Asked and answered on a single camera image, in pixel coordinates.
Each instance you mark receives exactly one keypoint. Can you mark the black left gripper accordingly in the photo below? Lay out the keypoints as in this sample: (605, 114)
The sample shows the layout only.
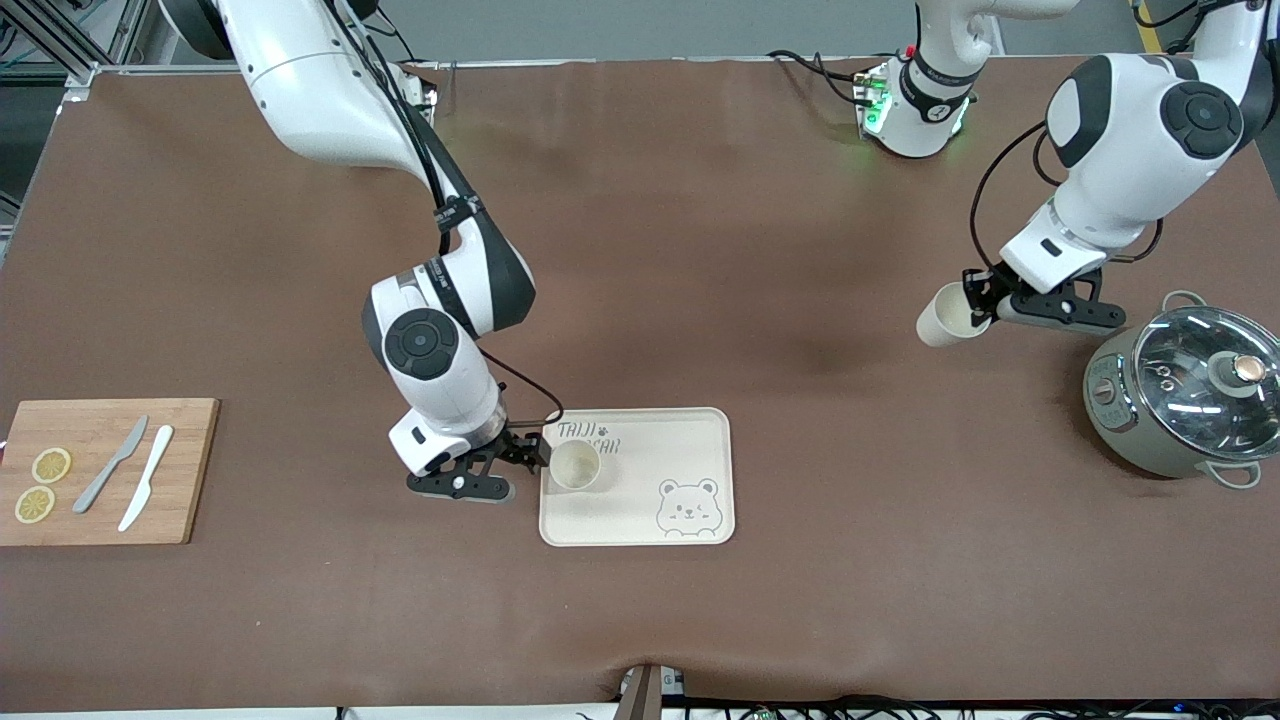
(981, 285)

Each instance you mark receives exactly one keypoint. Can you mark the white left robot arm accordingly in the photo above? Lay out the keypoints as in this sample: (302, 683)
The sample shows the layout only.
(1130, 150)

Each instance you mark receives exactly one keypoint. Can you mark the white IKEA cup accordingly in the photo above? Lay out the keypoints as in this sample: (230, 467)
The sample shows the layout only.
(574, 466)
(940, 322)

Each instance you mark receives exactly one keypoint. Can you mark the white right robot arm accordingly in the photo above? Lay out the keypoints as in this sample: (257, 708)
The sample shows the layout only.
(300, 90)

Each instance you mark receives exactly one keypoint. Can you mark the cream bear print tray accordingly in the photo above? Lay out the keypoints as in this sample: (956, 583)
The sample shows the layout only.
(620, 520)

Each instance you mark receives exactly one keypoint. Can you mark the white plastic knife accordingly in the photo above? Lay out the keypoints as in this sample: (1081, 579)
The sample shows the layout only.
(148, 475)

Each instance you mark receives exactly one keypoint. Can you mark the yellow lemon slice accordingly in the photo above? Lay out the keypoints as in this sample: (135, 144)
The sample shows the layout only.
(52, 465)
(35, 504)

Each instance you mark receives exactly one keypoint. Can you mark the grey plastic knife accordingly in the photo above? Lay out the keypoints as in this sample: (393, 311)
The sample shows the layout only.
(105, 470)

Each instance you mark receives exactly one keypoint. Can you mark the glass pot lid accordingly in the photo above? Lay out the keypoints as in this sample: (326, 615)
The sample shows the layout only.
(1190, 400)

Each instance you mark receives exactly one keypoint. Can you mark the aluminium frame struts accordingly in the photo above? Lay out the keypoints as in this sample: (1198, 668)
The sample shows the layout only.
(70, 45)

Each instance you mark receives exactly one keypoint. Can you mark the bamboo cutting board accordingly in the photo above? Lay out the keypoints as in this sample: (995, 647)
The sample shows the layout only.
(190, 470)

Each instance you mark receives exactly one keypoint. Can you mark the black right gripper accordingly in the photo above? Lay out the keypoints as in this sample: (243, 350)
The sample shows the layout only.
(517, 449)

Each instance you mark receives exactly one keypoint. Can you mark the grey-green cooking pot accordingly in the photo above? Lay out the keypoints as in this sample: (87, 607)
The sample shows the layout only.
(1110, 420)

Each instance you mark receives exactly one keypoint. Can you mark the brown table mat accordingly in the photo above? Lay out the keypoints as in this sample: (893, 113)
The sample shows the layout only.
(700, 250)

